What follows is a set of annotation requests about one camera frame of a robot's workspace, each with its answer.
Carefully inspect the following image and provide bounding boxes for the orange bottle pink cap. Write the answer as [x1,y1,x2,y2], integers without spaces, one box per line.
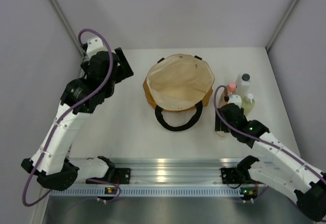
[219,82,237,107]

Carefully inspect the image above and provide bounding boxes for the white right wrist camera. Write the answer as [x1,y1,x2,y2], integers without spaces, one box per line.
[225,94,242,108]

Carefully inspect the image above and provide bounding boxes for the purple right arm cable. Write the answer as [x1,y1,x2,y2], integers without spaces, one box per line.
[213,85,326,209]

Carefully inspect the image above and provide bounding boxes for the tan canvas tote bag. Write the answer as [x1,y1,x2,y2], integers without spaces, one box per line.
[143,53,215,132]

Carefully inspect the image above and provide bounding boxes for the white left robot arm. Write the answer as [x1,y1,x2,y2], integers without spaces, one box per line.
[21,47,133,191]

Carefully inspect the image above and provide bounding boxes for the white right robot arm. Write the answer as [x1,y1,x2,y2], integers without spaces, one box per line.
[215,103,325,222]

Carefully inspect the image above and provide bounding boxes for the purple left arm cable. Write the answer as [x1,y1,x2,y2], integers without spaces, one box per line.
[22,28,122,207]

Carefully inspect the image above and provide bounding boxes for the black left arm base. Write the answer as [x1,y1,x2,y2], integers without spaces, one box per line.
[86,167,131,185]

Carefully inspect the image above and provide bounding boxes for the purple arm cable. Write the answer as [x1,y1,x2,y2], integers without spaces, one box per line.
[213,85,326,209]
[22,28,122,207]

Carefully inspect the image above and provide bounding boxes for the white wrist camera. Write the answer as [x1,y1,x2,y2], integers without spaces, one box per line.
[81,36,107,60]
[225,94,242,108]

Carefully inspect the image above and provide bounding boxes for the green pump bottle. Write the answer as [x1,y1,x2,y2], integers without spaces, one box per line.
[241,93,255,116]

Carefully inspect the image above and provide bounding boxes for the white bottle black cap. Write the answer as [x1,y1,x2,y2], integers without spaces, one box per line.
[236,73,251,97]

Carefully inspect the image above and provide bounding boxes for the aluminium frame rail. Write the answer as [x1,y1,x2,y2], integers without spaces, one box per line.
[111,158,242,186]

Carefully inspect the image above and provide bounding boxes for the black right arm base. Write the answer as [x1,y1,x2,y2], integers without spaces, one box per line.
[220,167,244,185]

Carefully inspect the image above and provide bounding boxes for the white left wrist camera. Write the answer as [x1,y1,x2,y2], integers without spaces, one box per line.
[81,36,107,60]

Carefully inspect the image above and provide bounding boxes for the perforated cable duct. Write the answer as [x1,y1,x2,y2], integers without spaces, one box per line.
[50,186,257,198]

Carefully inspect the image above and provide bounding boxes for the cream cylindrical bottle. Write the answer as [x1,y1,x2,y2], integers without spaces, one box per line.
[215,131,229,139]

